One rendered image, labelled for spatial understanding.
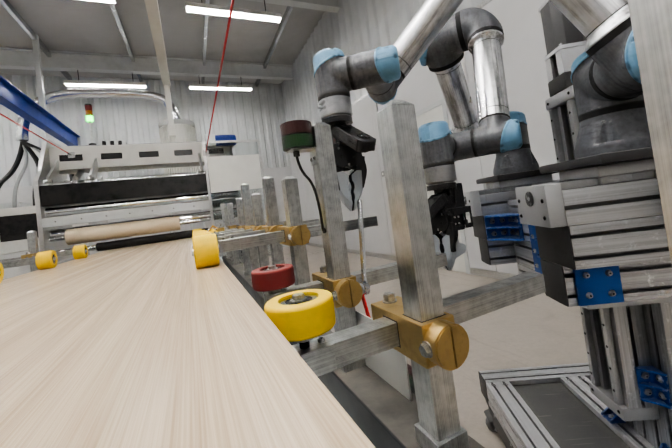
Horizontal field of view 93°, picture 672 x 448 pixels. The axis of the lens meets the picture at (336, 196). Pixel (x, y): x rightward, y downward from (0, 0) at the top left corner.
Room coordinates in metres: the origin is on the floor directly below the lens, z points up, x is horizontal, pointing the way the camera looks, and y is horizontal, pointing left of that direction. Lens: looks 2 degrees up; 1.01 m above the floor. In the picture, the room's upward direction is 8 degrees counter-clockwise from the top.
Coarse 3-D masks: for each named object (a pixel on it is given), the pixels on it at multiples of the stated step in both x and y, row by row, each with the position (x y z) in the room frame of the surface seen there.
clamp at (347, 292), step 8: (320, 280) 0.65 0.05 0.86; (328, 280) 0.61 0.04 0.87; (336, 280) 0.60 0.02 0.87; (344, 280) 0.59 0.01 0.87; (352, 280) 0.59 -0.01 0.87; (328, 288) 0.62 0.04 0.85; (336, 288) 0.59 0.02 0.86; (344, 288) 0.58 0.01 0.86; (352, 288) 0.59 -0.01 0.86; (360, 288) 0.60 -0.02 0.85; (336, 296) 0.58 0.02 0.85; (344, 296) 0.58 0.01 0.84; (352, 296) 0.59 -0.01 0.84; (360, 296) 0.60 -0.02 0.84; (336, 304) 0.60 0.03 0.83; (344, 304) 0.58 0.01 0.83; (352, 304) 0.59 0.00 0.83
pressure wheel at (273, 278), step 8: (280, 264) 0.64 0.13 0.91; (288, 264) 0.63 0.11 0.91; (256, 272) 0.59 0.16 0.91; (264, 272) 0.58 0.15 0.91; (272, 272) 0.58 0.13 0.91; (280, 272) 0.58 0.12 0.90; (288, 272) 0.59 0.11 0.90; (256, 280) 0.58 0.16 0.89; (264, 280) 0.58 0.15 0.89; (272, 280) 0.58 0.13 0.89; (280, 280) 0.58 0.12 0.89; (288, 280) 0.59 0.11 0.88; (256, 288) 0.59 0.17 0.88; (264, 288) 0.58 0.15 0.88; (272, 288) 0.58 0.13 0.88; (280, 288) 0.58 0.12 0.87
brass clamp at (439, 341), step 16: (384, 304) 0.46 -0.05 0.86; (400, 304) 0.45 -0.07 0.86; (400, 320) 0.40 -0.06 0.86; (416, 320) 0.38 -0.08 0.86; (432, 320) 0.38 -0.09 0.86; (448, 320) 0.38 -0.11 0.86; (400, 336) 0.41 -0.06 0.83; (416, 336) 0.38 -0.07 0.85; (432, 336) 0.36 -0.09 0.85; (448, 336) 0.36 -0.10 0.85; (464, 336) 0.37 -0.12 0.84; (400, 352) 0.41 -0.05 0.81; (416, 352) 0.38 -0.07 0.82; (432, 352) 0.36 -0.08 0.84; (448, 352) 0.36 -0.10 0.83; (464, 352) 0.37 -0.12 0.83; (448, 368) 0.36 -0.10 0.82
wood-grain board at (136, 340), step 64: (128, 256) 1.54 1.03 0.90; (192, 256) 1.12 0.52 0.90; (0, 320) 0.50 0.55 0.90; (64, 320) 0.45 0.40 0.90; (128, 320) 0.40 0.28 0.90; (192, 320) 0.37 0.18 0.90; (256, 320) 0.34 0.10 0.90; (0, 384) 0.26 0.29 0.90; (64, 384) 0.25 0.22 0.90; (128, 384) 0.23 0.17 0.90; (192, 384) 0.22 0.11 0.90; (256, 384) 0.21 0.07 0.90; (320, 384) 0.20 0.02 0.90
